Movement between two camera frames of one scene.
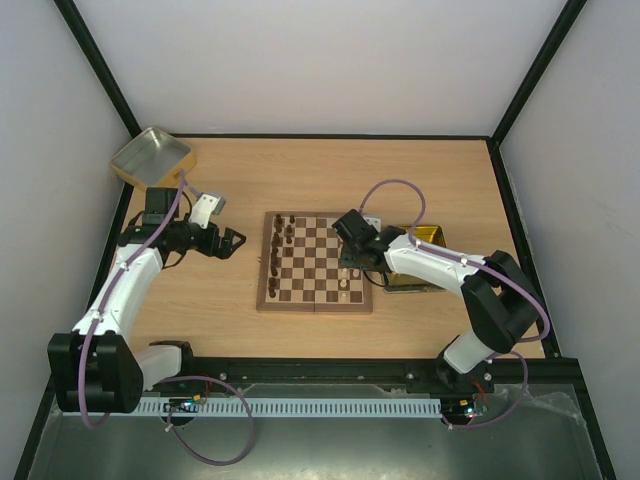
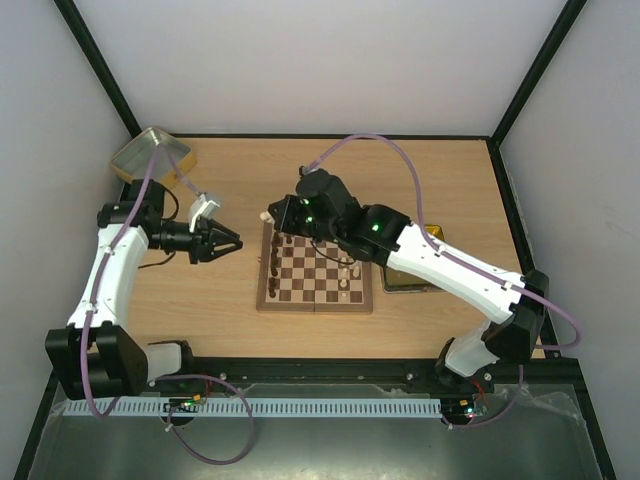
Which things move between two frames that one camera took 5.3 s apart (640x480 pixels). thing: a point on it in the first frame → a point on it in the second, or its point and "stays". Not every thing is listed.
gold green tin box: (406, 284) stays
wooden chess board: (300, 267) stays
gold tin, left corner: (154, 159) stays
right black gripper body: (351, 258) → (288, 216)
